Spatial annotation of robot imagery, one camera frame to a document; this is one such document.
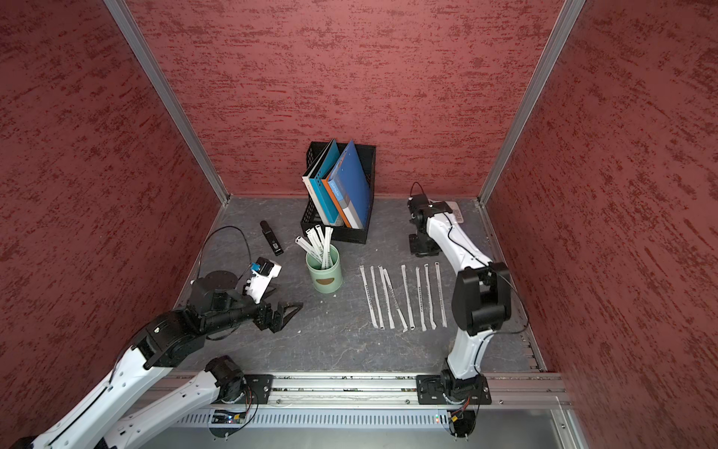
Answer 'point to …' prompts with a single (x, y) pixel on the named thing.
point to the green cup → (325, 270)
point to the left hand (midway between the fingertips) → (287, 302)
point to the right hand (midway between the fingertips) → (424, 256)
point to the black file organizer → (315, 150)
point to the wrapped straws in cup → (319, 245)
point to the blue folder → (350, 184)
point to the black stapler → (271, 238)
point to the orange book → (329, 185)
